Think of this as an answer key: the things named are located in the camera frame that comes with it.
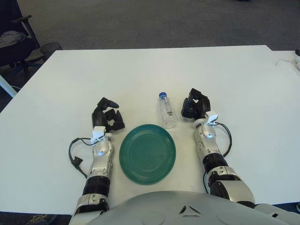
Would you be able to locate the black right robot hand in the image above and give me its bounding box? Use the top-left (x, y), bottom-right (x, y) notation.
top-left (180, 88), bottom-right (212, 122)

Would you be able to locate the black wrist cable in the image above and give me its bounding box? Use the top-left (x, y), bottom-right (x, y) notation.
top-left (214, 121), bottom-right (233, 157)
top-left (68, 137), bottom-right (94, 181)

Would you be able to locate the grey cloth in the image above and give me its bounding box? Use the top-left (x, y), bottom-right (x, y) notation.
top-left (0, 30), bottom-right (26, 46)

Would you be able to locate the black office chair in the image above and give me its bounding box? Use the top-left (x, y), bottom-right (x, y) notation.
top-left (0, 0), bottom-right (44, 77)

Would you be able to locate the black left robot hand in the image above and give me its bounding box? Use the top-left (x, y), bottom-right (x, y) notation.
top-left (90, 97), bottom-right (128, 133)

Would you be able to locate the green ribbed plate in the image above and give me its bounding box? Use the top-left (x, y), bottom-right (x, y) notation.
top-left (119, 124), bottom-right (177, 185)

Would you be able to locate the white right wrist connector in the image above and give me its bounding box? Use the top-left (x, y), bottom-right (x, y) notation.
top-left (206, 112), bottom-right (218, 125)

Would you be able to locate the black wire mesh bin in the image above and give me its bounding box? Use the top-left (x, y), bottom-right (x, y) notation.
top-left (39, 42), bottom-right (63, 59)

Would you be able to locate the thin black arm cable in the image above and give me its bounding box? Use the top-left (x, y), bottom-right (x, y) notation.
top-left (202, 171), bottom-right (211, 195)

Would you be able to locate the white neighbouring desk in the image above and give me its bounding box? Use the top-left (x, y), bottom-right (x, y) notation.
top-left (0, 75), bottom-right (17, 98)

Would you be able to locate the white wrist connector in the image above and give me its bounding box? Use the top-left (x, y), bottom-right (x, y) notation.
top-left (206, 112), bottom-right (218, 125)
top-left (91, 130), bottom-right (106, 144)

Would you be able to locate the white cord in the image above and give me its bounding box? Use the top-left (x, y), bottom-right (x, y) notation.
top-left (275, 58), bottom-right (296, 67)

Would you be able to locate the clear plastic bottle blue cap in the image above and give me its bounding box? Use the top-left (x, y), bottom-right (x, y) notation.
top-left (156, 92), bottom-right (179, 129)

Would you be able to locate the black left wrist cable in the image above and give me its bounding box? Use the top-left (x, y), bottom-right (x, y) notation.
top-left (68, 137), bottom-right (94, 181)

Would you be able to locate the white left wrist connector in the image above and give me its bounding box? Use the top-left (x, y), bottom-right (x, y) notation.
top-left (91, 130), bottom-right (106, 144)

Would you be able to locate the silver robot torso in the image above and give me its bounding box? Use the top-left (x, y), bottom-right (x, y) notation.
top-left (89, 190), bottom-right (279, 225)

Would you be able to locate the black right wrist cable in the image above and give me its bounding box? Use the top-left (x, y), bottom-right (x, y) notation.
top-left (214, 121), bottom-right (233, 157)

